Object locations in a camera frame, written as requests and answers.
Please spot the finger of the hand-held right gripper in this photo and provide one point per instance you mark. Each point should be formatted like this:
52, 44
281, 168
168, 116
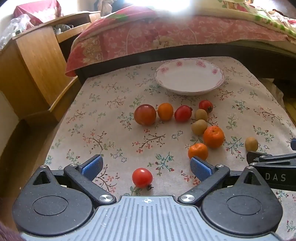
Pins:
294, 144
266, 158

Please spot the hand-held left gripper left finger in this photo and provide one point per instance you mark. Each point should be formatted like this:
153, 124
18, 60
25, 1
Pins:
92, 166

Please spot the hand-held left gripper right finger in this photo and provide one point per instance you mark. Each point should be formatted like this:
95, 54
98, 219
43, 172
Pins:
200, 168

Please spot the small orange mandarin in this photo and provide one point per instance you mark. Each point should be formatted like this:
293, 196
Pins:
198, 151

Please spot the large orange mandarin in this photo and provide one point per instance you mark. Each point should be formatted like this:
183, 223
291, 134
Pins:
214, 137

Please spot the small round red tomato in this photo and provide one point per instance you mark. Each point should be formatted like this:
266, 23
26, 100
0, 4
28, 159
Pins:
142, 177

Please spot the large red-orange tomato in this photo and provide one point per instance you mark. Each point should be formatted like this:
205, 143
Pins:
145, 114

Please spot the white pink-flowered plate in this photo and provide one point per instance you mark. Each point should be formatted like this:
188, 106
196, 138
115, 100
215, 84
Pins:
189, 74

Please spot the oval red tomato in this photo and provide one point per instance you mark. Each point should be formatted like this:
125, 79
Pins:
183, 113

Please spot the floral beige tablecloth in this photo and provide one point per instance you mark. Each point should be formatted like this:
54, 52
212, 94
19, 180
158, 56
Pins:
104, 109

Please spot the red tomato with dry calyx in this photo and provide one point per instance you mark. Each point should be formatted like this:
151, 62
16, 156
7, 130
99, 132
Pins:
205, 105

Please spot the small orange tomato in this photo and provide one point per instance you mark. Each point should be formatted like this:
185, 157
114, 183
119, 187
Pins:
165, 111

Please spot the dark red fuzzy cloth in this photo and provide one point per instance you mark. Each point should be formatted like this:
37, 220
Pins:
8, 233

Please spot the wooden nightstand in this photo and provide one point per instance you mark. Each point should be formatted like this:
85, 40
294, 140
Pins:
39, 64

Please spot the green floral blanket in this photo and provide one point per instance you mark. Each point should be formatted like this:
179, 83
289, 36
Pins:
266, 16

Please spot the pink floral quilt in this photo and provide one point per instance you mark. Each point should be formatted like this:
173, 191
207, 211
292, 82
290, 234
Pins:
143, 34

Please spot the crumpled grey bag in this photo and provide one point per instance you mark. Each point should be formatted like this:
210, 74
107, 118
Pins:
61, 28

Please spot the clear plastic bag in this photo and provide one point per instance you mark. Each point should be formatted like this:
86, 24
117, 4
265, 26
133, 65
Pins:
13, 30

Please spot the dark bed frame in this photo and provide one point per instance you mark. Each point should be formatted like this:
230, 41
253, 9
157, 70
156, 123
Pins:
120, 62

